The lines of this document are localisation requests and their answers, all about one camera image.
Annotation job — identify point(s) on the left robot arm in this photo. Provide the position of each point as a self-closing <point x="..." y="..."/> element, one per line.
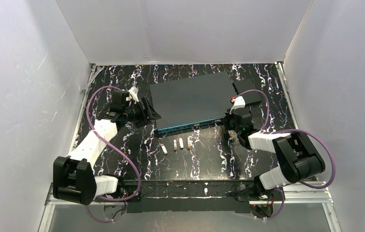
<point x="73" y="175"/>

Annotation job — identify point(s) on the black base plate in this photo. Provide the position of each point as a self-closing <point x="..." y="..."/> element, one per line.
<point x="262" y="208"/>

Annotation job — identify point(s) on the small black network switch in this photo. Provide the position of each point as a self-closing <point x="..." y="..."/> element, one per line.
<point x="250" y="98"/>

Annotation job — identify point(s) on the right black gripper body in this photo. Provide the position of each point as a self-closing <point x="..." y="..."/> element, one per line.
<point x="228" y="128"/>

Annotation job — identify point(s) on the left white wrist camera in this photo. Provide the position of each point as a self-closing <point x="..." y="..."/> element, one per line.
<point x="133" y="94"/>

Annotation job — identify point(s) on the aluminium front rail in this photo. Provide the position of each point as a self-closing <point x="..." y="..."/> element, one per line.
<point x="216" y="189"/>

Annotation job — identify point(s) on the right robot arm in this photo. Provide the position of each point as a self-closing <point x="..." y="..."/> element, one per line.
<point x="297" y="157"/>

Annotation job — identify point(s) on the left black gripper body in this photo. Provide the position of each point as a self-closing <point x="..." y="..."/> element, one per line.
<point x="145" y="109"/>

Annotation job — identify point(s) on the metal wrench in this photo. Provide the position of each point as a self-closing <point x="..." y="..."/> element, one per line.
<point x="95" y="70"/>

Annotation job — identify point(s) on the large teal network switch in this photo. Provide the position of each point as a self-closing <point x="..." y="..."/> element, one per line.
<point x="189" y="102"/>

